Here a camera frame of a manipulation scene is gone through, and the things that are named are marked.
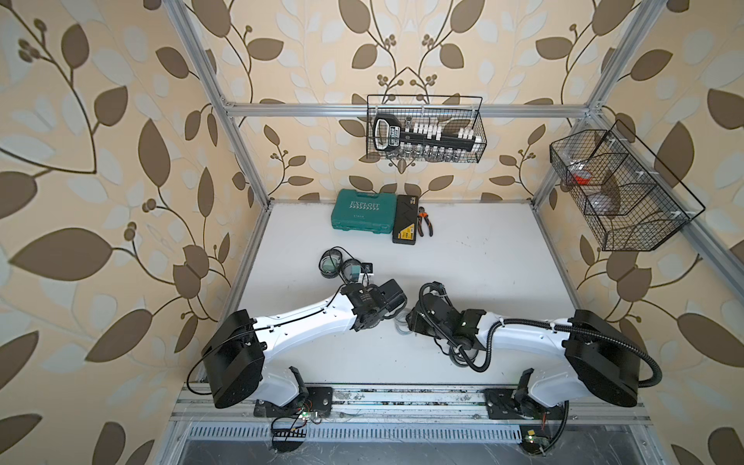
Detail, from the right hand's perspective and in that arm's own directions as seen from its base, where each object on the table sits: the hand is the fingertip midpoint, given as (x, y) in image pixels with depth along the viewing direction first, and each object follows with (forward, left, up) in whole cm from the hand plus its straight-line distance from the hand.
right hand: (410, 320), depth 86 cm
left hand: (+3, +13, +7) cm, 15 cm away
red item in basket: (+28, -50, +30) cm, 64 cm away
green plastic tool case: (+43, +14, +2) cm, 46 cm away
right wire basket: (+17, -56, +31) cm, 66 cm away
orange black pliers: (+44, -9, -2) cm, 45 cm away
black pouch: (-11, -14, -1) cm, 17 cm away
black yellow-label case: (+42, -2, -2) cm, 42 cm away
